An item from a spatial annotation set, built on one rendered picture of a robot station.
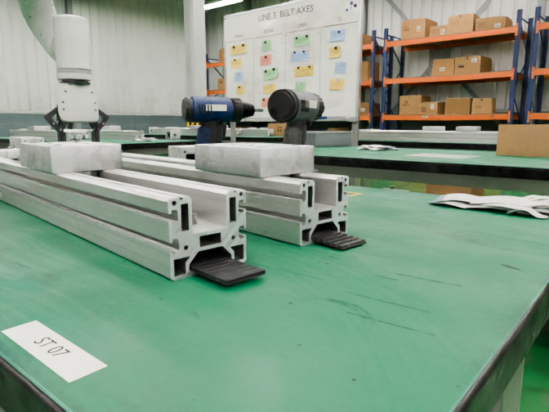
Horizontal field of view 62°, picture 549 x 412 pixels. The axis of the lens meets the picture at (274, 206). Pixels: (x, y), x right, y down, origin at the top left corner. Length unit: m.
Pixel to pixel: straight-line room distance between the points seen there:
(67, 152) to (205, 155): 0.21
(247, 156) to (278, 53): 3.62
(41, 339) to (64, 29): 1.01
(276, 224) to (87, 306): 0.28
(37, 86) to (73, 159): 12.53
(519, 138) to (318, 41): 2.04
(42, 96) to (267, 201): 12.72
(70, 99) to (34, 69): 11.97
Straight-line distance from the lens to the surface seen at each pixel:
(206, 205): 0.54
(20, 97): 13.06
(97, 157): 0.77
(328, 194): 0.65
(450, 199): 0.94
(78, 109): 1.31
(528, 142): 2.50
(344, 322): 0.39
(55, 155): 0.75
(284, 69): 4.19
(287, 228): 0.61
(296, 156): 0.67
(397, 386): 0.31
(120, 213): 0.56
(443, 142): 3.97
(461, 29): 10.62
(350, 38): 3.84
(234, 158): 0.67
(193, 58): 9.54
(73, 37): 1.31
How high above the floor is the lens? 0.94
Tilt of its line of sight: 10 degrees down
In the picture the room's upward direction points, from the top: straight up
